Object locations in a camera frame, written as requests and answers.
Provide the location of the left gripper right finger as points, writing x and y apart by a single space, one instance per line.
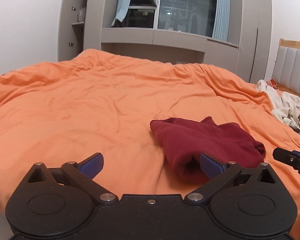
221 176

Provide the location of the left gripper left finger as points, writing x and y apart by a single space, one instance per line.
81 175

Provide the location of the grey wardrobe unit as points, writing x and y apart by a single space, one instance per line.
231 34

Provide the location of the orange duvet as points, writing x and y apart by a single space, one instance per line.
101 102

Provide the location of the white crumpled garment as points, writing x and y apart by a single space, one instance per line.
271 92

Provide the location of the beige crumpled garment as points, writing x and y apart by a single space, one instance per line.
287 109

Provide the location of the dark window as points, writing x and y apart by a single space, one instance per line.
187 16

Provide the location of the light blue right curtain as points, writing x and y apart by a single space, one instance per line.
222 20

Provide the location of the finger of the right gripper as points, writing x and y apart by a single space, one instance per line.
290 158

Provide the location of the grey padded headboard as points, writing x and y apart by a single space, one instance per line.
286 71

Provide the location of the dark red knit sweater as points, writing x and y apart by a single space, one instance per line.
184 141

